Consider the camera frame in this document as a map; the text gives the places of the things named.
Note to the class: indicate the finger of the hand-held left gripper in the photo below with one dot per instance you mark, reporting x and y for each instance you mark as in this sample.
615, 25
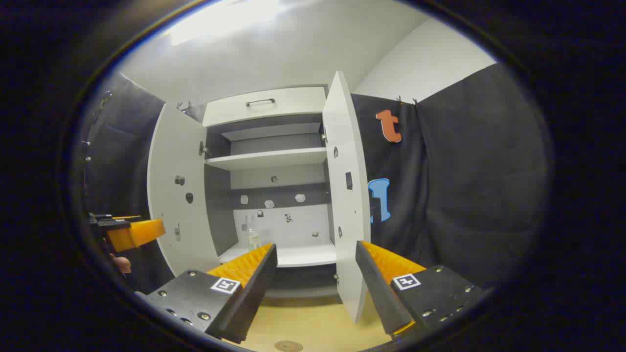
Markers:
139, 233

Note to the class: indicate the round brown coaster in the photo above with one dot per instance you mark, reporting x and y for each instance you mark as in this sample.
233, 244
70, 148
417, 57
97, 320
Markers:
288, 346

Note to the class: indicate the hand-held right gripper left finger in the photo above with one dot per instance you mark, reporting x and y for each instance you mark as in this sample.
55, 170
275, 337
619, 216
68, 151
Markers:
254, 283

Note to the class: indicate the white cabinet with grey interior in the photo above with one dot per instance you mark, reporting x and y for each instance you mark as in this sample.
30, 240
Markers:
220, 210

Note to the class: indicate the white cabinet shelf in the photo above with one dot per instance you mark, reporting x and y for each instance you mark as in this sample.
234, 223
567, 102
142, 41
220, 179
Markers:
266, 159

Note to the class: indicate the white cabinet door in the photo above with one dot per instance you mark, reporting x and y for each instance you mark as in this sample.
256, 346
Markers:
345, 220
178, 146

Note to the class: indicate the clear plastic bottle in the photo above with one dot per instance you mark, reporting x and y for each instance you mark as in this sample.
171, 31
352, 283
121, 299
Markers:
253, 237

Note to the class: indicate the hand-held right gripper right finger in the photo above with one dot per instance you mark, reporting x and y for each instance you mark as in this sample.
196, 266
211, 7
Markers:
376, 283

